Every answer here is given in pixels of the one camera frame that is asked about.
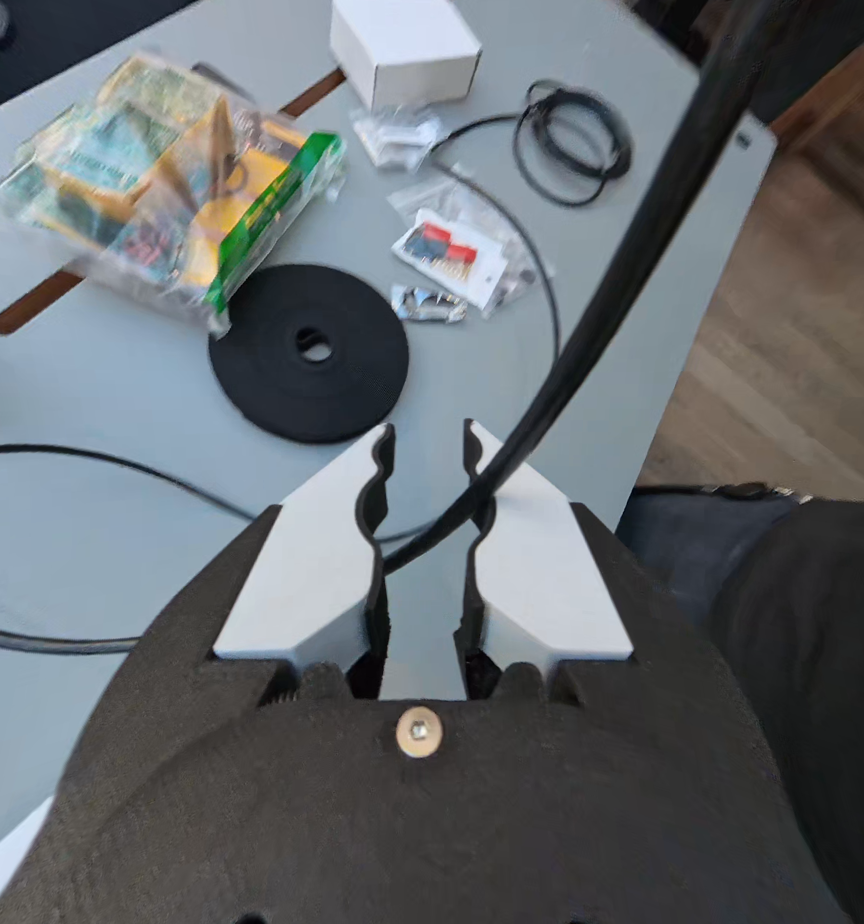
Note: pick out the clear snack bag green edge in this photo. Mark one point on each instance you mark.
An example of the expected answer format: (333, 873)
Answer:
(128, 180)

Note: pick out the grey desk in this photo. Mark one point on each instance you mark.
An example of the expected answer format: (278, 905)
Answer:
(78, 375)

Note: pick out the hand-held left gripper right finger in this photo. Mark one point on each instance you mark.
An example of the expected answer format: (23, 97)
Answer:
(554, 592)

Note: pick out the black velcro tape roll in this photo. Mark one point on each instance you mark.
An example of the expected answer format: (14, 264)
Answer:
(258, 382)

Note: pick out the small silver foil packet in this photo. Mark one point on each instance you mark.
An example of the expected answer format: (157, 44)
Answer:
(428, 303)

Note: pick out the white cardboard box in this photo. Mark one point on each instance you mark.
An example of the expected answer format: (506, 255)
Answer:
(403, 50)

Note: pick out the clear bag of metal parts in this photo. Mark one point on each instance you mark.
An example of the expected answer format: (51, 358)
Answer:
(439, 195)

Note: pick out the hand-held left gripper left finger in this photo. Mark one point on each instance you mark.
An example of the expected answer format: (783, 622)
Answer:
(294, 592)

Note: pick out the black round desk control button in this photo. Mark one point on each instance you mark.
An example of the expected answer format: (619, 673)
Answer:
(744, 141)

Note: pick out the person's black sweater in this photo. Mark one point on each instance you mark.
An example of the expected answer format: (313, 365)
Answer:
(821, 650)

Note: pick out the person's dark trousers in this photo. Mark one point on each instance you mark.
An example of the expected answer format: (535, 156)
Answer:
(677, 541)

